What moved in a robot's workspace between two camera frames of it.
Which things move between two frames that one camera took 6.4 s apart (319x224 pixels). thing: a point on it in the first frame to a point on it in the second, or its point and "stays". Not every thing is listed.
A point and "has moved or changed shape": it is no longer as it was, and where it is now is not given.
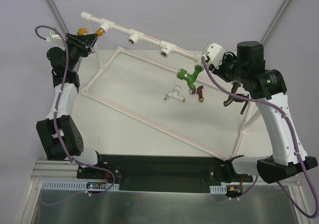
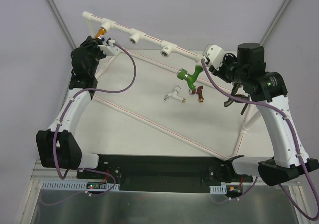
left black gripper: x=78 y=44 to x=92 y=45
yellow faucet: x=83 y=31 has moved or changed shape
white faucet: x=175 y=94 stays
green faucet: x=190 y=77 stays
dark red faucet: x=198 y=90 stays
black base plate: x=164 y=173 stays
